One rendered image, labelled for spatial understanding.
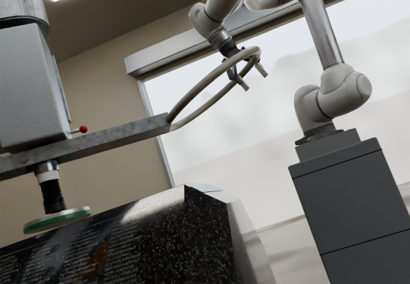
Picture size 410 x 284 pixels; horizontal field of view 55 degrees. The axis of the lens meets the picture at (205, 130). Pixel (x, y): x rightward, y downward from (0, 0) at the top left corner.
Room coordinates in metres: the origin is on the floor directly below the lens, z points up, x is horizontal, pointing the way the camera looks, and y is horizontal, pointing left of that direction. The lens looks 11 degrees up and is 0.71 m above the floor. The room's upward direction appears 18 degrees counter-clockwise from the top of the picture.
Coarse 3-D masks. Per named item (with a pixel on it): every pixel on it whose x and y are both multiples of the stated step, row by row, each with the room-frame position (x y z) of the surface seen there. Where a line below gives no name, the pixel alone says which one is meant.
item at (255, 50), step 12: (252, 48) 1.31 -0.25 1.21; (228, 60) 1.24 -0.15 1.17; (240, 60) 1.27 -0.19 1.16; (252, 60) 1.51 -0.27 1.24; (216, 72) 1.23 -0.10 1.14; (240, 72) 1.61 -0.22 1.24; (204, 84) 1.23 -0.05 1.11; (228, 84) 1.66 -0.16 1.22; (192, 96) 1.25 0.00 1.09; (216, 96) 1.68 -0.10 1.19; (180, 108) 1.29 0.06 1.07; (204, 108) 1.68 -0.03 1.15; (168, 120) 1.34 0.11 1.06; (180, 120) 1.62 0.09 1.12; (192, 120) 1.67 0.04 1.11
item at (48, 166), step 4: (48, 160) 1.28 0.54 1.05; (52, 160) 1.30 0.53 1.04; (56, 160) 1.32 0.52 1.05; (36, 164) 1.28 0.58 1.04; (40, 164) 1.27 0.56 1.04; (44, 164) 1.27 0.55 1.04; (48, 164) 1.28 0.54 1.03; (52, 164) 1.29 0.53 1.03; (56, 164) 1.31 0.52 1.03; (28, 168) 1.33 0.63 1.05; (32, 168) 1.33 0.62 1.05; (36, 168) 1.28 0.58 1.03; (40, 168) 1.27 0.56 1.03; (44, 168) 1.27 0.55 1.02; (48, 168) 1.28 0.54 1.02; (52, 168) 1.29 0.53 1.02; (56, 168) 1.30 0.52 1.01; (36, 172) 1.28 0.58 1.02; (40, 172) 1.27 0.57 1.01; (36, 176) 1.30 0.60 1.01
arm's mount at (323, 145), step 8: (328, 136) 1.79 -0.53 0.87; (336, 136) 1.78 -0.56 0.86; (344, 136) 1.78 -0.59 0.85; (352, 136) 1.77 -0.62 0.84; (304, 144) 1.81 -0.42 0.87; (312, 144) 1.80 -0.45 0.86; (320, 144) 1.80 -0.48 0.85; (328, 144) 1.79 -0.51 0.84; (336, 144) 1.78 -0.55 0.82; (344, 144) 1.78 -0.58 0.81; (296, 152) 2.05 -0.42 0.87; (304, 152) 1.81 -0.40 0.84; (312, 152) 1.81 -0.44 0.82; (320, 152) 1.80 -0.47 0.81
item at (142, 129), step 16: (112, 128) 1.31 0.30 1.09; (128, 128) 1.33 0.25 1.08; (144, 128) 1.34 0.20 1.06; (160, 128) 1.37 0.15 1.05; (48, 144) 1.26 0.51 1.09; (64, 144) 1.27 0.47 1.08; (80, 144) 1.28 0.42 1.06; (96, 144) 1.30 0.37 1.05; (112, 144) 1.37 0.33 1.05; (0, 160) 1.22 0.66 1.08; (16, 160) 1.24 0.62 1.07; (32, 160) 1.25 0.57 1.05; (64, 160) 1.37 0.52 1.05; (0, 176) 1.32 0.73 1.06; (16, 176) 1.34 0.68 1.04
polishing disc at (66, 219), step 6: (84, 210) 1.28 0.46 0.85; (90, 210) 1.32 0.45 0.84; (60, 216) 1.21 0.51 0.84; (66, 216) 1.22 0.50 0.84; (72, 216) 1.24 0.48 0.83; (78, 216) 1.27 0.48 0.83; (84, 216) 1.35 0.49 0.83; (42, 222) 1.20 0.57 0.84; (48, 222) 1.20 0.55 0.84; (54, 222) 1.22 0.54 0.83; (60, 222) 1.28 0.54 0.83; (66, 222) 1.35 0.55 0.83; (24, 228) 1.24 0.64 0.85; (30, 228) 1.21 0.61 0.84; (36, 228) 1.21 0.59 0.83; (42, 228) 1.27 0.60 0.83; (48, 228) 1.34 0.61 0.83
